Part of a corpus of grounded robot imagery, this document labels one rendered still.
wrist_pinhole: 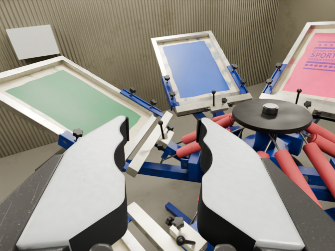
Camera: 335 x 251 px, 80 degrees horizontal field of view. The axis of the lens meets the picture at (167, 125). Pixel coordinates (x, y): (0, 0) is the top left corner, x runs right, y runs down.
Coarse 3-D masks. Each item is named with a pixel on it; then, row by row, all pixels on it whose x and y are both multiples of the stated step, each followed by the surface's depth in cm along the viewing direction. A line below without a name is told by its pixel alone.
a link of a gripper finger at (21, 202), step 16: (48, 160) 8; (32, 176) 7; (48, 176) 7; (16, 192) 6; (32, 192) 6; (0, 208) 6; (16, 208) 6; (32, 208) 6; (0, 224) 6; (16, 224) 6; (0, 240) 5; (16, 240) 5
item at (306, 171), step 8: (232, 128) 130; (240, 136) 131; (280, 136) 121; (288, 136) 117; (296, 136) 115; (304, 136) 115; (288, 144) 115; (296, 144) 116; (200, 152) 113; (296, 152) 118; (184, 160) 108; (192, 160) 106; (184, 168) 111; (192, 168) 106; (200, 168) 110; (304, 168) 97; (312, 168) 96; (192, 176) 108; (312, 176) 93; (320, 176) 92; (312, 184) 95; (320, 184) 94
